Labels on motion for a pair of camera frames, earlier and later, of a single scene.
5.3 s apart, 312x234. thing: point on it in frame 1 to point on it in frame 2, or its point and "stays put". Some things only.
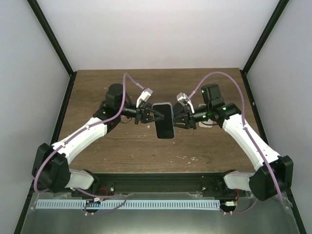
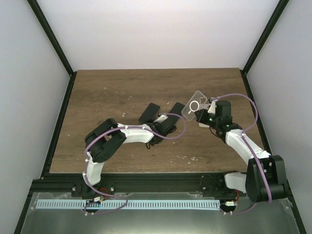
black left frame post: [50, 32] stays put
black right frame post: [281, 7] stays put
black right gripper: [186, 122] to [201, 118]
